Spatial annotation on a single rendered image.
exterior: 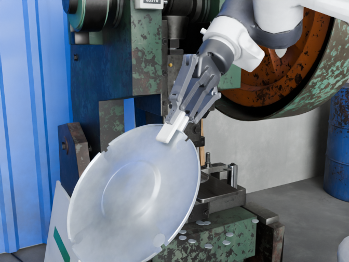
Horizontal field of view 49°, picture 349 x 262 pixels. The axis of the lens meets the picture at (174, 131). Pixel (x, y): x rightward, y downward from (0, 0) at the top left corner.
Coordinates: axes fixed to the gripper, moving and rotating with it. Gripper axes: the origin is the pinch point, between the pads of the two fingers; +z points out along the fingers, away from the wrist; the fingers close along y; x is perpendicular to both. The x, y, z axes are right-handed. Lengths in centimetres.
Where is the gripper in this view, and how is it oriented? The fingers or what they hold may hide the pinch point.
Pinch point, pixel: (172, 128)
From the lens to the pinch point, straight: 73.2
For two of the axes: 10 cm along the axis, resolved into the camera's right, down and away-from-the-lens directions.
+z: -4.8, 8.1, -3.4
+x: 7.3, 1.5, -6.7
